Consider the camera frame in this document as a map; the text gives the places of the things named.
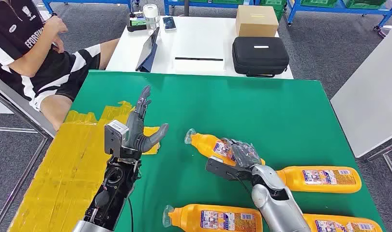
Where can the person's left hand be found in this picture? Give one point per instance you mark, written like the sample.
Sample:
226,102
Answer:
58,45

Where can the person's right hand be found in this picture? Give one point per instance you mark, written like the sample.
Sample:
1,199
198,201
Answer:
56,27

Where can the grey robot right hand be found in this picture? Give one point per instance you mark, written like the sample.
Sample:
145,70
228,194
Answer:
244,155

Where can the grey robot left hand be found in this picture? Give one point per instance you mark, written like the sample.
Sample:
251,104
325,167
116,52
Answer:
135,128

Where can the orange detergent bottle clear cap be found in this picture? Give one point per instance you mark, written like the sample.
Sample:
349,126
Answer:
189,219
204,144
311,224
293,179

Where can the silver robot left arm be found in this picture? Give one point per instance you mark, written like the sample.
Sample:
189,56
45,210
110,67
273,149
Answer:
112,185

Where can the person's right forearm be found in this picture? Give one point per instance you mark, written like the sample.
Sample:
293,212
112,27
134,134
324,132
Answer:
29,57

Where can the person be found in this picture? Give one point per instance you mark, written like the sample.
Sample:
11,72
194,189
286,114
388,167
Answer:
19,35

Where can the blue metal rack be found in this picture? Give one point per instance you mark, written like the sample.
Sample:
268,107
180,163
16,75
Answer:
87,1
343,10
199,4

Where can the grey metal chair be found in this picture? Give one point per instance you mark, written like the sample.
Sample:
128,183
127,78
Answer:
23,109

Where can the tablet in blue cover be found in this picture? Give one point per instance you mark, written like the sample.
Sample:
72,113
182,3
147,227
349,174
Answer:
147,51

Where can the black handheld screen device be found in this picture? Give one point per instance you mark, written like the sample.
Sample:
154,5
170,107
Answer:
136,24

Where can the yellow tape patch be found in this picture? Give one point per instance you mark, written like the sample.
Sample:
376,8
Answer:
55,166

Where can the white flat box black slot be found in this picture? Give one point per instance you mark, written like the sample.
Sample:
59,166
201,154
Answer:
199,65

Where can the clear glass jar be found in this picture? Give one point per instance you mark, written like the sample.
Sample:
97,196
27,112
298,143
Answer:
151,16

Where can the black zip case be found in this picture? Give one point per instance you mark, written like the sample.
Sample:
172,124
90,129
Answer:
260,57

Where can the black smartphone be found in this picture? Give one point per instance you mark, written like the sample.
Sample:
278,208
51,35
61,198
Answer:
169,23

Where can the white table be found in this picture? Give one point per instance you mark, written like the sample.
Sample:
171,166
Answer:
199,35
369,96

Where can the brown cardboard box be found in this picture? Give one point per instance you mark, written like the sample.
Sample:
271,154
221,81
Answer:
257,22

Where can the green plastic crate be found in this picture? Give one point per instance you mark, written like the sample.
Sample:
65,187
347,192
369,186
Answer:
318,3
273,3
362,4

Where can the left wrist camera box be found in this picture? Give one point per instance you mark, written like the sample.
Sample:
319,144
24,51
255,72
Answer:
114,134

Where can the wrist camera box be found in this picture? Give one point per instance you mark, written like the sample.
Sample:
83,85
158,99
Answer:
114,134
220,169

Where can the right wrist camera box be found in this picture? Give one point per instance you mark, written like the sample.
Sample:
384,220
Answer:
220,169

